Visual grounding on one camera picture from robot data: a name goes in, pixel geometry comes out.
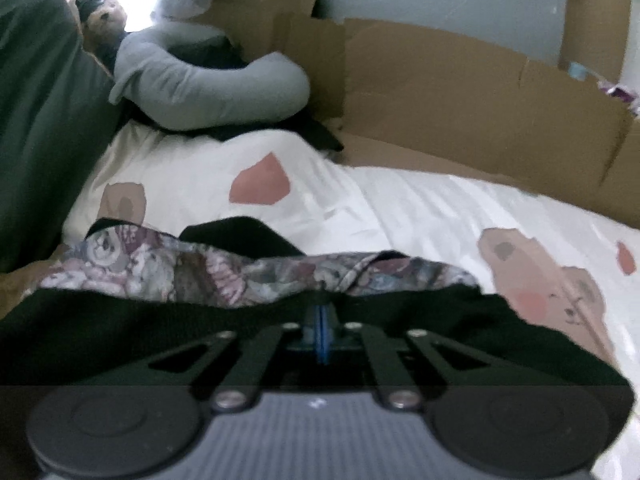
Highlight brown crumpled cloth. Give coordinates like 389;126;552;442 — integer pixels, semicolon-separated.
0;259;68;321

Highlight dark green cushion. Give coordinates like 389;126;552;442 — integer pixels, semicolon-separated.
0;0;123;273

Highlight brown teddy bear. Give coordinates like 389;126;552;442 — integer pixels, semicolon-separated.
75;0;132;61

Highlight white printed bed sheet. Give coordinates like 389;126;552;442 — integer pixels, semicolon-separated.
62;122;640;480

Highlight grey neck pillow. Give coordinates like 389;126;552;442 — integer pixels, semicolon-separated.
109;25;312;133

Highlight cardboard box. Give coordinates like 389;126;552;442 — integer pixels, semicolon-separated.
192;0;640;233

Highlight black bear-print pants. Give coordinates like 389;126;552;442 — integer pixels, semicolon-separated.
0;216;637;441

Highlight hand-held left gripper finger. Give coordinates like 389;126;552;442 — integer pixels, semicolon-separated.
322;305;531;411
100;305;323;413

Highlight purple white packet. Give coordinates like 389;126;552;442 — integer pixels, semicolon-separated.
599;79;640;117

